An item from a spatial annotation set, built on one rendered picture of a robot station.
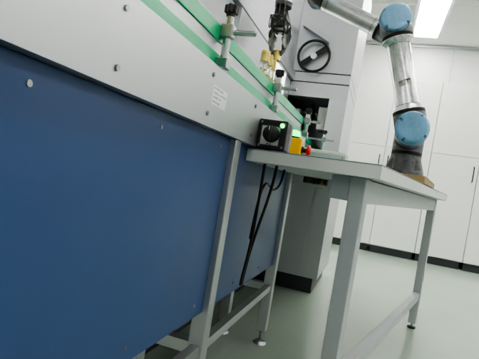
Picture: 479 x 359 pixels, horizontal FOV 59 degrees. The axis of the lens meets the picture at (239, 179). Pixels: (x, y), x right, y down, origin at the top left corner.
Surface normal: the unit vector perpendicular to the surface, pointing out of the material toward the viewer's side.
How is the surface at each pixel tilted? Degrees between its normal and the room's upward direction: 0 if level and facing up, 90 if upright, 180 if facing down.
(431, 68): 90
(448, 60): 90
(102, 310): 90
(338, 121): 90
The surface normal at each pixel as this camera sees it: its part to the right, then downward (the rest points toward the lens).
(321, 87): -0.30, -0.04
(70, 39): 0.94, 0.16
